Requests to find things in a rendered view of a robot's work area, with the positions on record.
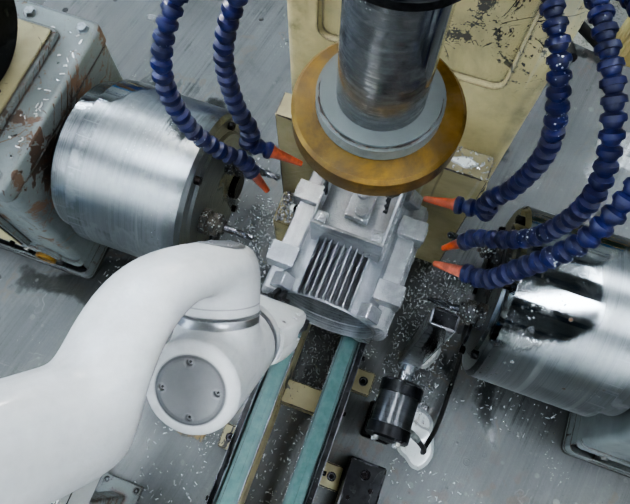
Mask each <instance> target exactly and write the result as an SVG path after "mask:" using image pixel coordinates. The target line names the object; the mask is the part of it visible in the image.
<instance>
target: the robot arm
mask: <svg viewBox="0 0 630 504"><path fill-rule="evenodd" d="M260 288H261V276H260V267H259V262H258V259H257V257H256V255H255V253H254V251H253V250H251V249H250V248H249V247H248V246H246V245H244V244H242V243H239V242H235V241H232V240H208V241H198V242H195V243H189V244H183V245H177V246H172V247H168V248H164V249H160V250H157V251H154V252H151V253H148V254H146V255H143V256H141V257H139V258H137V259H135V260H133V261H131V262H130V263H128V264H126V265H125V266H123V267H122V268H121V269H119V270H118V271H117V272H115V273H114V274H113V275H112V276H111V277H110V278H108V279H107V280H106V281H105V282H104V283H103V284H102V285H101V287H100V288H99V289H98V290H97V291H96V292H95V293H94V295H93V296H92V297H91V298H90V300H89V301H88V302H87V304H86V305H85V307H84V308H83V310H82V311H81V313H80V314H79V316H78V317H77V319H76V321H75V322H74V324H73V326H72V327H71V329H70V331H69V333H68V334H67V336H66V338H65V340H64V342H63V343H62V345H61V347H60V349H59V350H58V352H57V353H56V355H55V356H54V358H53V359H52V360H51V361H50V362H49V363H47V364H46V365H43V366H41V367H38V368H35V369H31V370H28V371H25V372H21V373H18V374H14V375H11V376H8V377H4V378H1V379H0V504H51V503H53V502H55V501H57V500H59V499H61V498H63V497H65V496H66V495H68V494H70V493H72V492H74V491H76V490H78V489H80V488H82V487H83V486H85V485H87V484H89V483H91V482H92V481H94V480H96V479H97V478H99V477H100V476H102V475H103V474H105V473H106V472H108V471H109V470H110V469H112V468H113V467H114V466H115V465H117V464H118V463H119V462H120V461H121V460H122V458H123V457H124V456H125V455H126V453H127V452H128V450H129V448H130V446H131V444H132V442H133V440H134V437H135V434H136V432H137V429H138V425H139V422H140V418H141V414H142V410H143V406H144V402H145V399H146V396H147V399H148V402H149V404H150V406H151V408H152V410H153V411H154V413H155V414H156V415H157V417H158V418H159V419H160V420H161V421H162V422H163V423H165V424H166V425H167V426H169V427H170V428H172V429H174V430H176V431H178V432H181V433H184V434H189V435H205V434H209V433H212V432H215V431H217V430H219V429H221V428H222V427H224V426H225V425H226V424H227V423H228V422H229V421H230V420H231V419H232V418H233V417H234V415H235V414H236V412H237V411H238V410H239V408H240V407H241V406H242V404H243V403H244V401H245V400H246V399H247V397H248V396H249V394H250V393H251V392H252V390H253V389H254V388H255V386H256V385H257V383H258V382H259V381H260V379H261V378H262V376H263V375H264V374H265V372H266V371H267V370H268V368H269V367H270V365H273V364H276V363H278V362H280V361H282V360H284V359H285V358H286V357H288V356H289V355H290V354H291V353H292V352H293V351H294V350H295V348H296V347H297V345H298V343H299V340H300V338H297V337H298V334H299V333H301V332H303V331H306V330H307V328H308V325H309V322H310V321H309V320H307V319H306V314H305V313H304V311H302V310H301V309H299V308H296V307H294V306H291V305H289V302H290V300H288V299H286V297H287V294H288V291H286V290H283V291H282V290H281V289H280V288H278V287H277V288H276V289H275V290H274V291H272V292H271V293H268V294H266V293H261V294H260ZM281 291H282V292H281ZM172 331H173V334H172V337H171V339H170V341H169V342H168V343H167V344H166V342H167V340H168V338H169V336H170V335H171V333H172Z"/></svg>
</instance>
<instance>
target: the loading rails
mask: <svg viewBox="0 0 630 504"><path fill-rule="evenodd" d="M310 327H311V324H310V323H309V325H308V328H307V330H306V331H303V332H301V333H299V334H298V337H297V338H300V340H299V343H298V345H297V347H296V348H295V350H294V351H293V352H292V353H291V354H290V355H289V356H288V357H286V358H285V359H284V360H282V361H280V362H278V363H276V364H273V365H270V367H269V368H268V370H267V371H266V372H265V374H264V375H263V376H262V378H261V379H260V381H259V382H258V383H257V385H256V386H255V388H254V389H253V390H252V392H251V393H250V394H249V396H248V397H247V400H246V402H245V405H244V407H243V410H242V412H241V415H240V418H239V420H238V423H237V425H236V426H235V425H232V424H229V423H227V424H226V425H225V426H224V429H223V431H222V434H221V436H220V439H219V441H218V444H217V446H218V447H221V448H223V449H226V450H227V451H226V453H225V456H224V458H223V461H222V463H221V466H220V468H219V471H218V474H217V476H216V479H215V481H214V484H213V486H212V489H211V491H210V494H209V496H208V495H207V496H206V498H205V500H206V501H207V502H206V504H244V503H245V501H246V498H247V495H248V493H249V490H250V487H251V485H252V482H253V479H254V477H255V474H256V471H257V469H258V466H259V463H260V461H261V458H262V455H263V452H264V450H265V447H266V444H267V442H268V439H269V436H270V434H271V431H272V428H273V426H274V423H275V420H276V418H277V415H278V412H279V410H280V407H281V404H283V405H285V406H288V407H291V408H293V409H296V410H299V411H301V412H304V413H307V414H309V415H312V416H313V417H312V420H311V423H310V426H309V428H308V431H307V434H306V437H305V440H304V442H303V445H302V448H301V451H300V454H299V457H298V459H297V462H296V465H295V468H294V471H293V474H292V476H291V479H290V482H289V485H288V488H287V490H286V493H285V496H284V499H283V502H282V504H304V502H305V499H306V496H307V493H308V490H309V488H310V490H309V493H308V496H307V499H306V502H305V504H313V501H314V498H315V495H316V492H317V489H318V486H321V487H323V488H326V489H329V490H331V491H334V492H337V491H338V489H339V486H340V483H341V480H342V477H343V474H344V471H345V468H344V467H342V466H339V465H336V464H334V463H331V462H329V461H327V460H328V457H329V454H330V451H331V448H332V445H333V442H334V439H335V436H336V433H337V430H338V427H339V424H340V421H341V418H342V416H343V417H345V416H346V413H347V412H344V409H345V406H346V403H347V401H348V398H349V395H350V392H354V393H356V394H359V395H362V396H365V397H368V396H369V394H370V391H371V388H372V385H373V382H374V379H375V376H376V375H375V374H374V373H371V372H368V371H366V370H363V369H360V368H359V365H360V362H361V360H362V361H364V360H365V356H363V353H364V350H365V347H366V344H367V343H362V342H360V344H359V342H358V341H356V340H355V339H353V338H351V337H348V336H343V335H341V338H340V341H339V344H338V346H337V349H336V352H335V355H334V358H333V361H332V363H331V366H330V369H329V372H328V375H327V378H326V380H325V383H324V386H323V389H322V390H319V389H317V388H314V387H311V386H309V385H306V384H303V383H300V382H298V381H295V380H292V379H291V377H292V375H293V372H294V369H295V367H296V364H297V361H298V358H299V356H300V353H301V351H302V348H303V345H304V343H305V340H306V337H307V335H308V332H309V329H310ZM358 345H359V347H358ZM357 348H358V350H357ZM356 351H357V353H356ZM355 353H356V356H355ZM354 356H355V359H354ZM353 359H354V362H353ZM352 362H353V364H352ZM351 365H352V367H351ZM350 368H351V370H350ZM349 371H350V373H349ZM348 374H349V376H348ZM347 377H348V379H347ZM346 380H347V382H346ZM345 383H346V385H345ZM344 385H345V388H344ZM343 388H344V391H343ZM342 391H343V394H342ZM341 394H342V397H341ZM340 397H341V400H340ZM339 400H340V402H339ZM338 403H339V405H338ZM337 406H338V408H337ZM336 409H337V411H336ZM335 412H336V414H335ZM334 415H335V417H334ZM333 418H334V420H333ZM332 420H333V423H332ZM331 423H332V426H331ZM330 426H331V429H330ZM329 429H330V432H329ZM328 432H329V435H328ZM327 435H328V437H327ZM326 438H327V440H326ZM325 441H326V443H325ZM324 444H325V446H324ZM323 447H324V449H323ZM322 450H323V452H322ZM321 453H322V455H321ZM320 455H321V458H320ZM319 458H320V461H319ZM318 461H319V464H318ZM317 464H318V467H317ZM316 467H317V470H316ZM315 470H316V472H315ZM314 473H315V475H314ZM313 476H314V478H313ZM312 479H313V481H312ZM311 482H312V484H311ZM310 485H311V487H310Z"/></svg>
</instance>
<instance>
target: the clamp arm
mask: <svg viewBox="0 0 630 504"><path fill-rule="evenodd" d="M459 320H460V317H459V316H458V315H456V314H454V312H451V311H448V310H445V309H442V308H439V307H436V308H435V307H434V308H433V309H432V310H431V311H430V313H429V314H428V316H427V317H426V318H425V320H424V321H423V323H422V324H421V325H420V327H419V328H418V329H417V331H416V332H415V334H414V335H413V336H412V338H411V339H410V340H409V342H408V343H407V345H406V346H405V347H404V349H403V350H402V351H401V353H400V356H399V359H398V364H399V365H401V366H400V369H402V367H403V364H407V365H405V366H404V369H405V370H409V368H410V366H412V368H411V372H412V373H414V374H415V372H414V371H417V370H418V369H419V368H420V367H421V366H422V365H423V364H424V363H425V362H426V361H427V360H428V359H429V358H430V357H431V356H432V355H433V354H434V353H435V352H436V351H437V350H438V349H439V348H440V347H441V346H442V345H443V344H444V343H445V342H446V341H447V340H448V339H449V338H450V337H451V336H452V335H453V334H454V333H455V332H456V330H457V327H458V323H459ZM409 365H410V366H409Z"/></svg>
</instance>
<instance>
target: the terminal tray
mask: <svg viewBox="0 0 630 504"><path fill-rule="evenodd" d="M406 195H407V192H406V193H402V194H400V196H397V197H394V198H393V199H391V202H390V205H389V209H388V212H387V214H385V213H383V210H385V208H384V205H385V204H386V201H385V200H386V199H387V197H385V196H368V195H361V194H357V193H353V192H350V191H347V190H344V189H342V188H339V187H337V186H335V185H333V184H332V183H330V182H329V183H328V194H327V195H325V193H324V192H323V191H322V193H321V195H320V198H319V200H318V202H317V205H316V207H315V210H314V212H313V214H312V217H311V219H310V235H311V239H312V240H317V239H318V237H319V236H320V241H324V239H325V238H327V242H329V243H330V242H331V240H333V244H337V242H339V246H342V247H343V245H344V244H345V245H346V246H345V248H347V249H349V248H350V246H352V251H355V252H356V249H358V253H359V254H361V255H362V253H363V252H364V256H365V257H367V258H368V257H369V254H370V255H371V256H370V260H372V261H374V262H375V263H377V264H378V262H379V261H382V259H383V256H384V253H385V251H386V248H387V245H388V243H389V240H390V237H391V235H392V232H393V229H394V227H395V224H396V221H397V219H398V216H399V214H400V211H401V208H402V206H403V203H404V200H405V197H406ZM320 213H323V214H324V215H325V218H324V219H320V218H319V217H318V215H319V214H320ZM376 233H379V234H380V235H381V238H380V239H375V238H374V235H375V234H376Z"/></svg>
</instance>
